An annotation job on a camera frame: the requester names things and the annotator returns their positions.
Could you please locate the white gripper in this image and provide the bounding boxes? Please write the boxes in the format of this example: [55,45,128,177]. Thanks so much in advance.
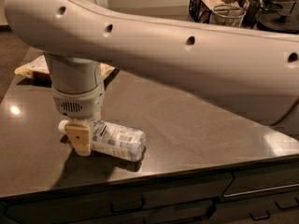
[52,84,105,157]

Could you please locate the clear blue-labelled plastic bottle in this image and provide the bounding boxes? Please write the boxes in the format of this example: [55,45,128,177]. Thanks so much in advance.
[58,119,147,162]

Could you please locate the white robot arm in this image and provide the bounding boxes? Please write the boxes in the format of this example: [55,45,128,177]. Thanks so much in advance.
[4,0,299,156]

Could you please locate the brown and yellow snack bag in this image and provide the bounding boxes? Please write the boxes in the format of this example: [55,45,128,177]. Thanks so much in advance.
[14,55,115,79]

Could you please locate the dark cabinet drawers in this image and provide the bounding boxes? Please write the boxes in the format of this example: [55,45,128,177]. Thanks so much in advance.
[1,160,299,224]

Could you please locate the glass snack jar black lid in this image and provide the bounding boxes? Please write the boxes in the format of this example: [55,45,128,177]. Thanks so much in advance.
[258,11,299,34]

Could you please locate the black wire basket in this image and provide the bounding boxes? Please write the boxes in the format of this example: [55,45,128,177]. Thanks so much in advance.
[189,0,249,24]

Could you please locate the wire mesh cup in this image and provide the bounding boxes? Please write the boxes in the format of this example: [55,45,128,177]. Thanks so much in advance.
[209,4,246,28]

